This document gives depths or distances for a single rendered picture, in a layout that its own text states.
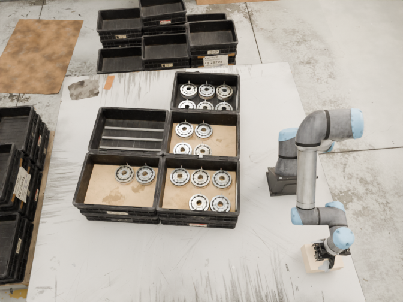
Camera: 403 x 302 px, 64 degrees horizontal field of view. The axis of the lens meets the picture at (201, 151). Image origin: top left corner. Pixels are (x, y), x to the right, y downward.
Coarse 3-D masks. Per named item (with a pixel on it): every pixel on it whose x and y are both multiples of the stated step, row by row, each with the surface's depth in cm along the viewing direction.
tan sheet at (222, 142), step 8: (216, 128) 187; (224, 128) 187; (232, 128) 187; (176, 136) 184; (192, 136) 184; (216, 136) 184; (224, 136) 184; (232, 136) 184; (192, 144) 181; (208, 144) 181; (216, 144) 181; (224, 144) 181; (232, 144) 181; (216, 152) 178; (224, 152) 178; (232, 152) 178
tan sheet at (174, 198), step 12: (168, 168) 173; (168, 180) 170; (168, 192) 166; (180, 192) 166; (192, 192) 166; (204, 192) 166; (216, 192) 166; (228, 192) 166; (168, 204) 163; (180, 204) 163
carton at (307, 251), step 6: (306, 246) 155; (312, 246) 155; (306, 252) 154; (312, 252) 154; (306, 258) 154; (312, 258) 152; (336, 258) 152; (306, 264) 155; (312, 264) 151; (318, 264) 151; (336, 264) 151; (342, 264) 151; (306, 270) 156; (312, 270) 151; (318, 270) 153; (324, 270) 154; (330, 270) 156
